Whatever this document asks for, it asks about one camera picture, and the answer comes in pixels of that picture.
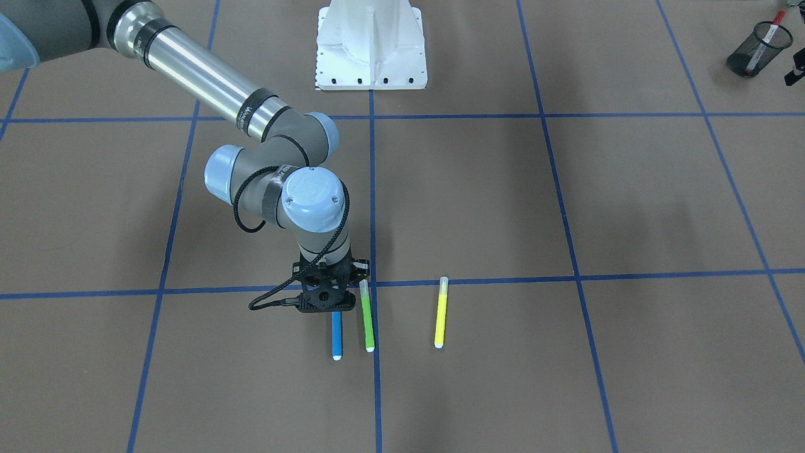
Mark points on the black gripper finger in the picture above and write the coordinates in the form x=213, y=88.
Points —
x=797, y=72

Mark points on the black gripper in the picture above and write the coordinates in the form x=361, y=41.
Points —
x=360, y=268

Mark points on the blue marker pen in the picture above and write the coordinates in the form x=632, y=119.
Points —
x=337, y=346

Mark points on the red and white marker pen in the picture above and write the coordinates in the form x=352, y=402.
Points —
x=765, y=42

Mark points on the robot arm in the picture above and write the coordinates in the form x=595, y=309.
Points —
x=282, y=182

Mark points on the green marker pen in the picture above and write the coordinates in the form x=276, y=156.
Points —
x=367, y=316

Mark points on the black mesh pen cup near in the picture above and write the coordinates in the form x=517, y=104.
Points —
x=737, y=61

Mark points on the yellow marker pen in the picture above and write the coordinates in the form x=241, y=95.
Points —
x=441, y=313

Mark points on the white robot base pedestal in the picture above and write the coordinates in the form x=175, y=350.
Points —
x=370, y=45

